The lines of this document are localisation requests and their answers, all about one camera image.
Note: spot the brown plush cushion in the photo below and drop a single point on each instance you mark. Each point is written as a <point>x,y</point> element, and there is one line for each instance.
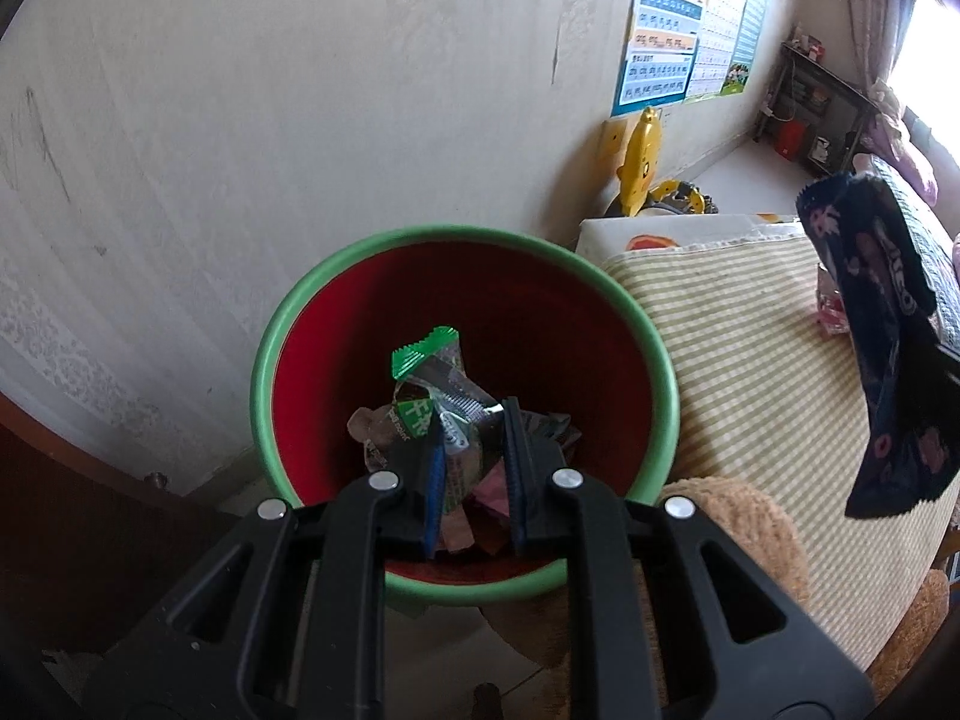
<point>750,532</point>
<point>911,630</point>

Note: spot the white printed table cover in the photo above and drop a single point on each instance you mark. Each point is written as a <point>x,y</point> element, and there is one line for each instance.
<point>697,229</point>

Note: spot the green edged wall chart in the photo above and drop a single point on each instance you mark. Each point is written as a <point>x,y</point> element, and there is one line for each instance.
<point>724,15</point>

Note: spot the red bin with green rim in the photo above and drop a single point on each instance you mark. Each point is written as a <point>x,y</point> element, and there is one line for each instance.
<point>525,315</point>

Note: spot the red box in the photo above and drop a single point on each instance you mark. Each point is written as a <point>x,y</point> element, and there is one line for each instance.
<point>792,139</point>

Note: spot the brown patterned paper wrapper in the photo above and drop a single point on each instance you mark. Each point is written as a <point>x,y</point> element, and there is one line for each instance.
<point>367,435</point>

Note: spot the yellow black toy vehicle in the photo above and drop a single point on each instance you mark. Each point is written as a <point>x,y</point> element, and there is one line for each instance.
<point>686,196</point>

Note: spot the blue striped wall poster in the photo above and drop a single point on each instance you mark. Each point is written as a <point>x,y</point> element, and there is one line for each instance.
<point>660,30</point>

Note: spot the pale curtain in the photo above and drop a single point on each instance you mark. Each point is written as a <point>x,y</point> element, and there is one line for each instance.
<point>870,0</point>

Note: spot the dark wooden cabinet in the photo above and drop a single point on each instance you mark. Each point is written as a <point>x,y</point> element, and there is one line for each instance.
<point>75,525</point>

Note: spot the green clear snack wrapper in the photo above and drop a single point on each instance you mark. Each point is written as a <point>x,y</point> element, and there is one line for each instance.
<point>431,382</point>

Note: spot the yellow duck toy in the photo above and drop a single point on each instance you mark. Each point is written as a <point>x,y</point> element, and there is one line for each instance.
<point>641,157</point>

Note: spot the red brown snack wrapper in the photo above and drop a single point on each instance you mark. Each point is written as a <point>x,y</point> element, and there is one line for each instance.
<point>831,307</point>

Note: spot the large pink snack bag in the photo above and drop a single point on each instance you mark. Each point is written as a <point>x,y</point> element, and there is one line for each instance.
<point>491,491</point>

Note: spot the checkered cloth table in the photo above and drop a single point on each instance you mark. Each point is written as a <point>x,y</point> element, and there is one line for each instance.
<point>750,390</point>

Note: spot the dark blue snack wrapper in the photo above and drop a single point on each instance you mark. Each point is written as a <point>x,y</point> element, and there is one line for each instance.
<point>877,315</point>

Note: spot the pink pillow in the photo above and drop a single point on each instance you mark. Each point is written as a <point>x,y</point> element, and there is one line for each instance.
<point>904,157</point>

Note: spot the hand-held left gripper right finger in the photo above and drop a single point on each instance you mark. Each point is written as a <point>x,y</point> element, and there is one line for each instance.
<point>519,480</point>

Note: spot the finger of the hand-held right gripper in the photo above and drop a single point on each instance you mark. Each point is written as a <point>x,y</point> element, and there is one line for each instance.
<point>951,369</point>

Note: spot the striped bed blanket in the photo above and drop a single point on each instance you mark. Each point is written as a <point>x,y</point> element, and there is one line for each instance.
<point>934,221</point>

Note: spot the dark metal shelf rack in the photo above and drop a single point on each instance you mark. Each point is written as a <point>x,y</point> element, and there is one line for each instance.
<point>825,90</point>

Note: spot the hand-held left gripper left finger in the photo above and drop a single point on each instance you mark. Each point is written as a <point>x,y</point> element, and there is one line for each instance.
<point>433,495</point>

